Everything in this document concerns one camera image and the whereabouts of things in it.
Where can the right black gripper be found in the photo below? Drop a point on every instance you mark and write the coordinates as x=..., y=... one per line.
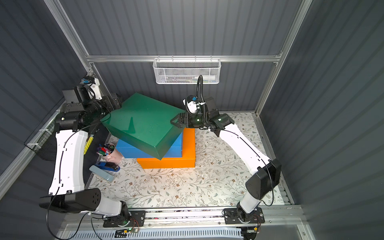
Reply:
x=183, y=120

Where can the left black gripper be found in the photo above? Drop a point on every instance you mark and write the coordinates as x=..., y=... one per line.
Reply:
x=115, y=101

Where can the green shoebox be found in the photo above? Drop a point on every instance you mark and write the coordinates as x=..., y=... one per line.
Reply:
x=144, y=123

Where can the blue shoebox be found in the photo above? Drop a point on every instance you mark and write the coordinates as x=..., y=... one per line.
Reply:
x=130, y=152

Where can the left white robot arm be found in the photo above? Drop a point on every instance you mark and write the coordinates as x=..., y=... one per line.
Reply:
x=67, y=194

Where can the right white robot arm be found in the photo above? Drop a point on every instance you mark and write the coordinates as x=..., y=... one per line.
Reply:
x=265, y=172

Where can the white marker in basket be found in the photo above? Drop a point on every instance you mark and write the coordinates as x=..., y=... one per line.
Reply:
x=206, y=78

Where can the pink pen cup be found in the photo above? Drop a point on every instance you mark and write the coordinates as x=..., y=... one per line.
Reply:
x=109, y=153

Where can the blue stapler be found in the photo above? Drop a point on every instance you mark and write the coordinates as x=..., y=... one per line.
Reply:
x=108, y=166

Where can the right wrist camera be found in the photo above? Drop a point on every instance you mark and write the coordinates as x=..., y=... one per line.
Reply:
x=194, y=106

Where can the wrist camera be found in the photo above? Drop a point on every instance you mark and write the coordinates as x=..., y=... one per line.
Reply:
x=194, y=106
x=90, y=87

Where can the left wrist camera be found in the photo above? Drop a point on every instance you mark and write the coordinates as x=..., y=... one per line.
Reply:
x=90, y=87

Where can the white wire mesh basket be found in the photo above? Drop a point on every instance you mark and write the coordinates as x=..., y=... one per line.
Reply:
x=176, y=72

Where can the black wire wall basket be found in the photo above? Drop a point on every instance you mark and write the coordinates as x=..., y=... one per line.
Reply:
x=45, y=146

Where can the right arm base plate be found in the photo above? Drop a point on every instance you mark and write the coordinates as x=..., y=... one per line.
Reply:
x=234, y=216

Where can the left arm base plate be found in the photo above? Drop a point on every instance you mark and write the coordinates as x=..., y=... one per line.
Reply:
x=132, y=218

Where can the aluminium rail at front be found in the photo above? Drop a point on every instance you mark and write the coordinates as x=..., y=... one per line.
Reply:
x=217, y=216

